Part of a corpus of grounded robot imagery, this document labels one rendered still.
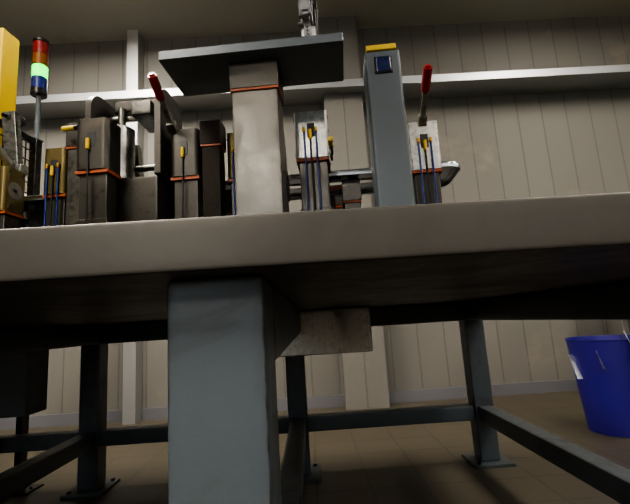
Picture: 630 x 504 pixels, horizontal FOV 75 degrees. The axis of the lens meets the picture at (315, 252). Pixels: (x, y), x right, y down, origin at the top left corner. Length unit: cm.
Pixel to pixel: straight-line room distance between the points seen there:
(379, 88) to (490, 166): 281
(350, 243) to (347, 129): 304
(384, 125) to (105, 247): 63
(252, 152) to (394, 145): 28
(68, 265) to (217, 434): 17
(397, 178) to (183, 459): 61
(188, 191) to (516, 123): 322
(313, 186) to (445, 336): 246
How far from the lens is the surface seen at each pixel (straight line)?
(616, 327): 347
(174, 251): 32
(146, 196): 101
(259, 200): 81
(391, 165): 82
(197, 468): 36
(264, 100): 89
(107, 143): 102
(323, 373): 315
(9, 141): 138
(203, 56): 93
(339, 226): 31
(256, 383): 34
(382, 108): 86
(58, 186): 116
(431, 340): 326
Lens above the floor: 62
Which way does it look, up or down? 9 degrees up
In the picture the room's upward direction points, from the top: 4 degrees counter-clockwise
